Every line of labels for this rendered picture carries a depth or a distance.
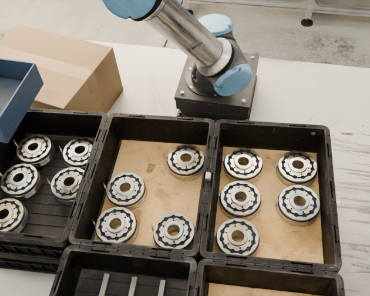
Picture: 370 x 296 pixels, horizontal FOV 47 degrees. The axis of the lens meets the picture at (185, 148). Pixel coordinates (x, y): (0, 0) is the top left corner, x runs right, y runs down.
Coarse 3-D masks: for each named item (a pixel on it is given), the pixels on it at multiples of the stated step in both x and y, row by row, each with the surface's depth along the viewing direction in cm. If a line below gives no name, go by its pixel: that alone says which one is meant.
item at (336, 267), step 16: (288, 128) 112; (304, 128) 111; (320, 128) 110; (208, 192) 101; (208, 208) 98; (336, 208) 96; (208, 224) 96; (336, 224) 93; (336, 240) 93; (208, 256) 91; (224, 256) 91; (240, 256) 90; (336, 256) 89; (336, 272) 88
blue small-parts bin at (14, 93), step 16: (0, 64) 106; (16, 64) 104; (32, 64) 103; (0, 80) 109; (16, 80) 109; (32, 80) 103; (0, 96) 106; (16, 96) 97; (32, 96) 104; (0, 112) 102; (16, 112) 98; (0, 128) 93; (16, 128) 99
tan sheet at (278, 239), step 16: (272, 160) 117; (224, 176) 115; (272, 176) 114; (272, 192) 111; (272, 208) 108; (256, 224) 106; (272, 224) 105; (288, 224) 105; (320, 224) 105; (240, 240) 103; (272, 240) 103; (288, 240) 103; (304, 240) 102; (320, 240) 102; (256, 256) 101; (272, 256) 100; (288, 256) 100; (304, 256) 100; (320, 256) 100
